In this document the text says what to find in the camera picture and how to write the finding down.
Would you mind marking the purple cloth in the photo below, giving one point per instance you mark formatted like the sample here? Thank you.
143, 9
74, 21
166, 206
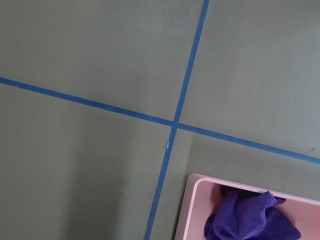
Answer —
247, 215

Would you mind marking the pink plastic bin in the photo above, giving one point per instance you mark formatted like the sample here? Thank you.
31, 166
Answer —
202, 198

